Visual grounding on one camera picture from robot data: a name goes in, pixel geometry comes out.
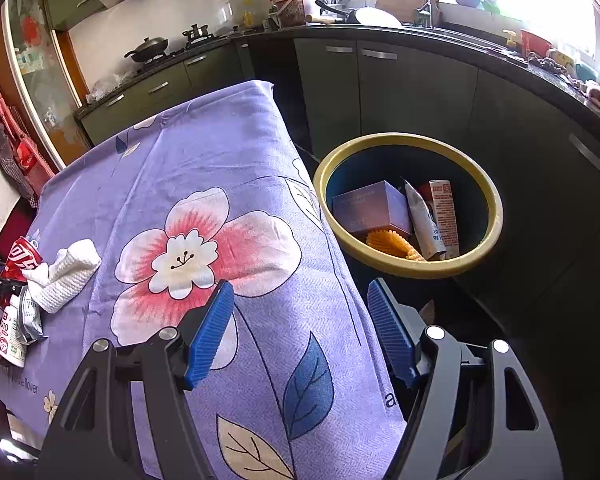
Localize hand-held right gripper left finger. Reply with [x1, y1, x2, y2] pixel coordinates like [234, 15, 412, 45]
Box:
[40, 280, 236, 480]

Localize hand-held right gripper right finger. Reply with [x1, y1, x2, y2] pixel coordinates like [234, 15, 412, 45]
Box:
[367, 277, 564, 480]

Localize white squeeze tube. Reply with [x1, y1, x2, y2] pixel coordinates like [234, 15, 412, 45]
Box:
[398, 176, 449, 261]

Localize purple box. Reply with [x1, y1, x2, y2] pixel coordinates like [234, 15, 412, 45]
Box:
[332, 180, 414, 238]

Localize red and white carton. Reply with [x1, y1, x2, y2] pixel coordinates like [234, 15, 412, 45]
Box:
[417, 179, 461, 260]

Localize yellow-rimmed dark bin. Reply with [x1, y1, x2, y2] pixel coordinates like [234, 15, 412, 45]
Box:
[312, 132, 505, 280]

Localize crushed red can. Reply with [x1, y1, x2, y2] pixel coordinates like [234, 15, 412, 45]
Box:
[0, 236, 46, 282]

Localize silver foil pouch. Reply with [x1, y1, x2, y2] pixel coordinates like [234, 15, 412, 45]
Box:
[18, 286, 47, 345]

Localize small white bottle red label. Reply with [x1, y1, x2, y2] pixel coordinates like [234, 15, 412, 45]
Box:
[0, 293, 28, 368]

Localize red chair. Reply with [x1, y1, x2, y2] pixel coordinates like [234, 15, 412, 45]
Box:
[0, 199, 42, 257]

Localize white waffle cloth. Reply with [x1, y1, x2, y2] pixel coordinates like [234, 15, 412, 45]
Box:
[21, 238, 103, 315]

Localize red checked apron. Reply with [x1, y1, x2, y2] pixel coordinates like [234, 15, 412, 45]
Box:
[0, 61, 57, 207]

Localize purple floral tablecloth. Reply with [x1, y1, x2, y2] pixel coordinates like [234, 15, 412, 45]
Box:
[0, 79, 409, 480]

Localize glass door with flower print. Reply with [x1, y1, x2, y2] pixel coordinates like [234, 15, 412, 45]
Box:
[0, 0, 94, 169]

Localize clear plastic bags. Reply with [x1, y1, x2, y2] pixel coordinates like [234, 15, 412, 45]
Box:
[84, 72, 137, 104]

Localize green base cabinets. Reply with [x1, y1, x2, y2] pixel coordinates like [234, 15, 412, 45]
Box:
[74, 34, 600, 361]

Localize black wok with lid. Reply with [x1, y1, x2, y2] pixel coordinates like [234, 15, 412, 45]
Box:
[124, 35, 170, 64]

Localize gas stove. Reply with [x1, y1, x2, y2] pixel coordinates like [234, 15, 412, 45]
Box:
[129, 37, 227, 70]

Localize steel sink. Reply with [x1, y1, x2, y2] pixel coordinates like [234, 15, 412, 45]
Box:
[404, 24, 507, 52]

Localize small black pot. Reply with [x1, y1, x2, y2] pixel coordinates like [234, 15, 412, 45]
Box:
[182, 23, 214, 44]

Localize white plate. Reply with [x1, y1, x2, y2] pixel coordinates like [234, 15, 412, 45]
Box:
[347, 5, 404, 29]

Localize red cup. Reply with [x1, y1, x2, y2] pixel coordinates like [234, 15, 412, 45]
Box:
[518, 28, 554, 59]

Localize white plastic bucket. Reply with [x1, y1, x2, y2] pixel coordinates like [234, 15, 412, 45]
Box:
[271, 0, 321, 29]

